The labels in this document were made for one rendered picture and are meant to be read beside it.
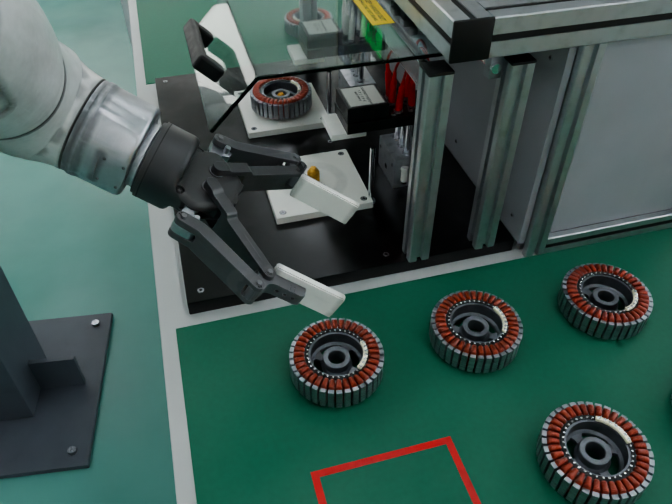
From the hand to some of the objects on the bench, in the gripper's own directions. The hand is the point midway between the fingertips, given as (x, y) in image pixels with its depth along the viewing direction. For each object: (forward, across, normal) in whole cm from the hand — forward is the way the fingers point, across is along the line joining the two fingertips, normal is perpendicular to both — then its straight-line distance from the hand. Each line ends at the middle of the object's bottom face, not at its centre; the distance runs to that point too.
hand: (336, 251), depth 63 cm
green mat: (+39, +6, -1) cm, 40 cm away
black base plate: (0, -46, -23) cm, 51 cm away
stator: (+10, 0, -17) cm, 20 cm away
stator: (+39, -14, 0) cm, 42 cm away
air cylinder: (+6, -62, -17) cm, 64 cm away
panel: (+18, -55, -10) cm, 59 cm away
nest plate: (-6, -56, -24) cm, 61 cm away
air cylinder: (+14, -39, -13) cm, 44 cm away
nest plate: (+2, -34, -19) cm, 39 cm away
